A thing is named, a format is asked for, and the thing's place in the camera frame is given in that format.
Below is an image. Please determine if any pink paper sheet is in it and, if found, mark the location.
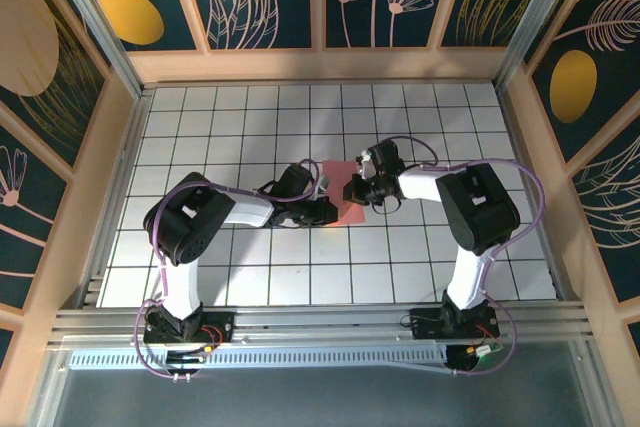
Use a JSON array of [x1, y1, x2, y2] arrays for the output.
[[319, 159, 366, 225]]

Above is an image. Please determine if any small lit circuit board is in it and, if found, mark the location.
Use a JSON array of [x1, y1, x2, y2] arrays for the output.
[[167, 346, 211, 368], [462, 341, 504, 361]]

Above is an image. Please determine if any aluminium front rail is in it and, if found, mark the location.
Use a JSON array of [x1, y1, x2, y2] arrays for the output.
[[47, 302, 594, 348]]

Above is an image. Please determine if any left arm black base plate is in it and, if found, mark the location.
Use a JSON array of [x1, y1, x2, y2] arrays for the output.
[[143, 310, 236, 346]]

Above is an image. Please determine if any aluminium side rail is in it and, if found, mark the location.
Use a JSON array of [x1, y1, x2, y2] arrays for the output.
[[492, 79, 576, 303], [79, 89, 154, 308]]

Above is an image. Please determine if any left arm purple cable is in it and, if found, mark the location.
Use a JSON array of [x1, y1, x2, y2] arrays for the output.
[[134, 159, 321, 381]]

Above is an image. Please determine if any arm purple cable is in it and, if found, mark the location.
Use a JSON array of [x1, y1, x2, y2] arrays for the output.
[[134, 159, 321, 381], [389, 135, 545, 378]]

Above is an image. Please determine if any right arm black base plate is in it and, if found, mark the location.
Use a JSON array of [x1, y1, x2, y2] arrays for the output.
[[409, 307, 501, 341]]

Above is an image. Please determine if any slotted grey cable duct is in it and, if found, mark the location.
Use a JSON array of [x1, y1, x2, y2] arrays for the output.
[[69, 346, 451, 371]]

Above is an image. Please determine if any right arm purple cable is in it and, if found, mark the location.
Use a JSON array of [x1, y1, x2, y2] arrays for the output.
[[389, 135, 545, 378]]

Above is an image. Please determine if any aluminium corner post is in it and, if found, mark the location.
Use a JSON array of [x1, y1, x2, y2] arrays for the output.
[[42, 0, 151, 101], [494, 0, 589, 91]]

